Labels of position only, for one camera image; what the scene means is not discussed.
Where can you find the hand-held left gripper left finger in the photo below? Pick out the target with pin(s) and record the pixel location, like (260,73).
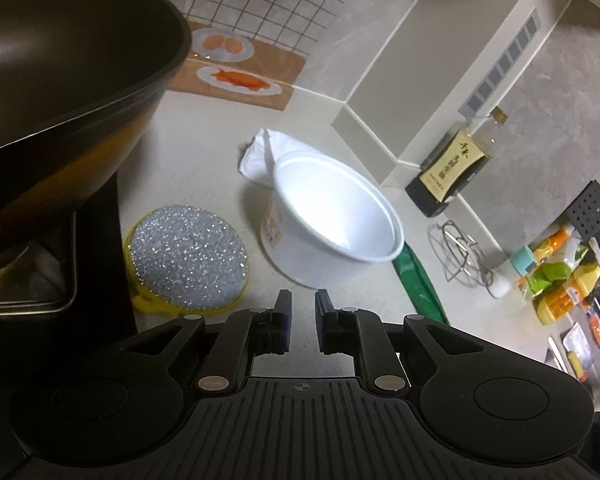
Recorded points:
(282,327)

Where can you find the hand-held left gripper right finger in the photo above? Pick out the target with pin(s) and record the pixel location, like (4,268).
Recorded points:
(323,327)

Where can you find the round silver yellow scrubber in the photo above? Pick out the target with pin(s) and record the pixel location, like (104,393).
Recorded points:
(185,255)

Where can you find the white disposable bowl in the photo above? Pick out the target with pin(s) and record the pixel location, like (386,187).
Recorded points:
(330,205)

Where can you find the green plastic packet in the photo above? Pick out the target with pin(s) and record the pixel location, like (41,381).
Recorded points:
(420,285)

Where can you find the crumpled white tissue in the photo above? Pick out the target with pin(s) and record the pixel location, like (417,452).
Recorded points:
(260,160)

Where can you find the black gas stove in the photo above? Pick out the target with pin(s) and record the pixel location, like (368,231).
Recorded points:
(100,270)

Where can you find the soy sauce bottle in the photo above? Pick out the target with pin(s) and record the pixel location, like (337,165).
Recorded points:
(450,165)

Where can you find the teal lid salt shaker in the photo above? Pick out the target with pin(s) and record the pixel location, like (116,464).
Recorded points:
(522,260)

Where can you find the yellow bottle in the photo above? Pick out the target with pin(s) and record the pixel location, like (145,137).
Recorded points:
(565,300)

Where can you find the black wok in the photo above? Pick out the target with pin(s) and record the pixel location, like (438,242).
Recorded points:
(55,60)

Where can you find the food print wall sticker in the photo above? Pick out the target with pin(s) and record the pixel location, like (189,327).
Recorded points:
(280,60)

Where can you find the wall vent grille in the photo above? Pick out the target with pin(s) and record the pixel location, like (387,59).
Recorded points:
(500,65)

